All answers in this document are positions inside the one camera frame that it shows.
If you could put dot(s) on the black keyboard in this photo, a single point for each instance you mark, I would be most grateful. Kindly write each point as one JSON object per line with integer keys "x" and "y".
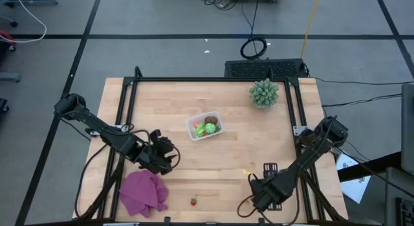
{"x": 406, "y": 213}

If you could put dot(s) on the grey furniture leg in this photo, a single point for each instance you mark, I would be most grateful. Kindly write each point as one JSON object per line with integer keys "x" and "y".
{"x": 9, "y": 77}

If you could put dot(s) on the grey desk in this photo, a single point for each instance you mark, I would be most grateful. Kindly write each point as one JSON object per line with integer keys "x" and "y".
{"x": 398, "y": 187}

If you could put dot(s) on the brown toy kiwi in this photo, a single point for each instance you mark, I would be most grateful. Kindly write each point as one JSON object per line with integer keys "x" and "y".
{"x": 211, "y": 119}

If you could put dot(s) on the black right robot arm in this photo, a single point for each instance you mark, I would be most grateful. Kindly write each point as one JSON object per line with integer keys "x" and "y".
{"x": 310, "y": 154}

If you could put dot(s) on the black caster wheel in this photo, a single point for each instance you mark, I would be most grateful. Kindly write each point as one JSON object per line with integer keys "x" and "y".
{"x": 3, "y": 104}

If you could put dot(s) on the green succulent plant in pot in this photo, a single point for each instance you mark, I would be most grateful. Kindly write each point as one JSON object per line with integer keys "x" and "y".
{"x": 263, "y": 93}

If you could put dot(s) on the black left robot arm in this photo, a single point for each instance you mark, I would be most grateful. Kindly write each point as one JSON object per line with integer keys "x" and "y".
{"x": 97, "y": 125}

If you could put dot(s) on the grey furniture base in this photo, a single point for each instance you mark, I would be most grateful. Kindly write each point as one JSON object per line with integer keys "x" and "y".
{"x": 35, "y": 0}

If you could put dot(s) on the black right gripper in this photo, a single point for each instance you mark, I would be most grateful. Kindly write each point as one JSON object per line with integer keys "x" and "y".
{"x": 270, "y": 190}

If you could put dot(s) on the clear plastic tupperware container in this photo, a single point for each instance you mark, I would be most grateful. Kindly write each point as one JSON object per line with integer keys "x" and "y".
{"x": 191, "y": 135}

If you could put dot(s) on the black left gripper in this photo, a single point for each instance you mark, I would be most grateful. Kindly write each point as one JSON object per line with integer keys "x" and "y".
{"x": 160, "y": 154}

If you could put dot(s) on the red object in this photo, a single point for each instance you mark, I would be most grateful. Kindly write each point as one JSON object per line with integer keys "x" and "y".
{"x": 6, "y": 36}

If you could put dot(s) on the black beam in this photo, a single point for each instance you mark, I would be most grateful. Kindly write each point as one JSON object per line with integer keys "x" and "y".
{"x": 372, "y": 166}

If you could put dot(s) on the purple cloth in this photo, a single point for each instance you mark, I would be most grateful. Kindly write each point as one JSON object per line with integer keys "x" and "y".
{"x": 142, "y": 193}

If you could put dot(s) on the black metal table frame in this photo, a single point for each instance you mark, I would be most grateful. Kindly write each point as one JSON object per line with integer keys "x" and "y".
{"x": 210, "y": 79}

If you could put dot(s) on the white printed paper sheet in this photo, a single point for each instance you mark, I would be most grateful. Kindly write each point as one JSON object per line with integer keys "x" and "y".
{"x": 354, "y": 187}

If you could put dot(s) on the round green toy vegetable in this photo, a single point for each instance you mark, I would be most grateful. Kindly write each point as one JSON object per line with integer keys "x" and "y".
{"x": 210, "y": 128}

